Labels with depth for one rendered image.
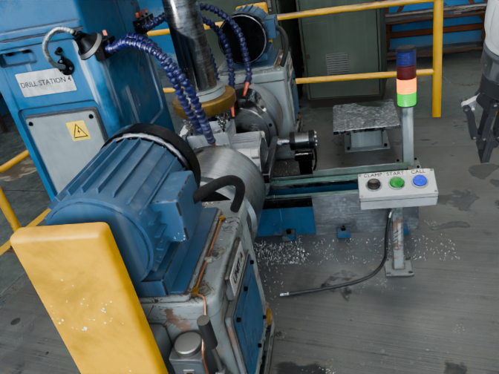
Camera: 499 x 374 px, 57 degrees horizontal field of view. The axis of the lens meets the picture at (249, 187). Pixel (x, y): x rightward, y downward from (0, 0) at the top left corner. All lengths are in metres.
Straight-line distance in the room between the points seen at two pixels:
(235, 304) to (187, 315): 0.10
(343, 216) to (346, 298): 0.28
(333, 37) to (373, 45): 0.35
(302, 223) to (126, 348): 0.81
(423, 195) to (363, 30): 3.26
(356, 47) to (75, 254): 3.87
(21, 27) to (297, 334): 0.96
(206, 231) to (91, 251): 0.29
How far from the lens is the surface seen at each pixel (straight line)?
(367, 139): 1.84
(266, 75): 1.72
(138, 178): 0.69
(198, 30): 1.24
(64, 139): 1.31
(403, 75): 1.56
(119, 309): 0.64
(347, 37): 4.29
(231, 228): 0.84
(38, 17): 1.22
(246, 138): 1.32
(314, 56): 4.38
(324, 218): 1.36
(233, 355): 0.82
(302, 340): 1.10
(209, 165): 1.08
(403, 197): 1.08
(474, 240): 1.37
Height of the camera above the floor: 1.62
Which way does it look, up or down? 29 degrees down
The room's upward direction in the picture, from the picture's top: 12 degrees counter-clockwise
